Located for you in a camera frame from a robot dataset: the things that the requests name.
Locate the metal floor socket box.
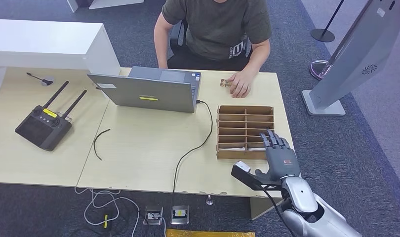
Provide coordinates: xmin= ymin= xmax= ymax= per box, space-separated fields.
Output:
xmin=170 ymin=205 xmax=190 ymax=225

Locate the white furniture base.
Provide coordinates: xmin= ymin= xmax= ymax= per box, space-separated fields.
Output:
xmin=66 ymin=0 xmax=145 ymax=13

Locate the cardboard card organizer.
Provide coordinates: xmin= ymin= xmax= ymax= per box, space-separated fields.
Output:
xmin=216 ymin=105 xmax=276 ymax=161

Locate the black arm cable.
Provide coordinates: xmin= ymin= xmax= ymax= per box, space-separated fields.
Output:
xmin=262 ymin=188 xmax=295 ymax=237

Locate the black laptop power cable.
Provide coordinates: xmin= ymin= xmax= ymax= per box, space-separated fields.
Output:
xmin=172 ymin=100 xmax=214 ymax=194

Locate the small black desk microphone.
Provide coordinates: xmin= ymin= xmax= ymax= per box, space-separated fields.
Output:
xmin=26 ymin=72 xmax=54 ymax=87

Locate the person's left hand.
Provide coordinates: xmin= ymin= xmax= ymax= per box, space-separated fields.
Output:
xmin=226 ymin=70 xmax=255 ymax=99

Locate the black remote controller with antennas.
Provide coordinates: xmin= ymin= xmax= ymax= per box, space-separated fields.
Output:
xmin=15 ymin=80 xmax=88 ymax=152

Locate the chrome stanchion base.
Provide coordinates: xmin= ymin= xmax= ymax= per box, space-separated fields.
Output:
xmin=309 ymin=60 xmax=331 ymax=81

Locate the desk side panel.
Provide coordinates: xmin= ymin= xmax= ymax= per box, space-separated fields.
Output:
xmin=250 ymin=197 xmax=285 ymax=220

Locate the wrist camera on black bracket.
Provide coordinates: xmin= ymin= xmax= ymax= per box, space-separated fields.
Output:
xmin=231 ymin=160 xmax=284 ymax=192

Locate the black stanchion post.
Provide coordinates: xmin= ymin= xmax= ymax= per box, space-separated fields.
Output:
xmin=310 ymin=0 xmax=346 ymax=43

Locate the yellow floor strip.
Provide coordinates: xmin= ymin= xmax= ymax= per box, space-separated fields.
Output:
xmin=165 ymin=228 xmax=256 ymax=237

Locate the white counter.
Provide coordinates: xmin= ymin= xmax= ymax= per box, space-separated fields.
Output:
xmin=0 ymin=19 xmax=121 ymax=112

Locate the person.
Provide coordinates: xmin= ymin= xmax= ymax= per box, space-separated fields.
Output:
xmin=153 ymin=0 xmax=273 ymax=99

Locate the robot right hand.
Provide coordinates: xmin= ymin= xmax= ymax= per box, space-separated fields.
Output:
xmin=255 ymin=129 xmax=301 ymax=182

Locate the grey laptop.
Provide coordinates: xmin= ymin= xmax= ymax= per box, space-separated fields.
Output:
xmin=87 ymin=66 xmax=202 ymax=114

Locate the floor socket with plug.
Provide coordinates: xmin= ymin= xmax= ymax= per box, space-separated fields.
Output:
xmin=143 ymin=206 xmax=163 ymax=226

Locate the grey kiosk stand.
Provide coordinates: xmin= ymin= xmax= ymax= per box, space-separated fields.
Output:
xmin=302 ymin=0 xmax=400 ymax=117

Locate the short black cable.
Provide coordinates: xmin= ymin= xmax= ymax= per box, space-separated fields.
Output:
xmin=93 ymin=128 xmax=111 ymax=161

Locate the white floor cable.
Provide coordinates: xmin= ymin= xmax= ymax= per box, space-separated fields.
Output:
xmin=75 ymin=187 xmax=141 ymax=237

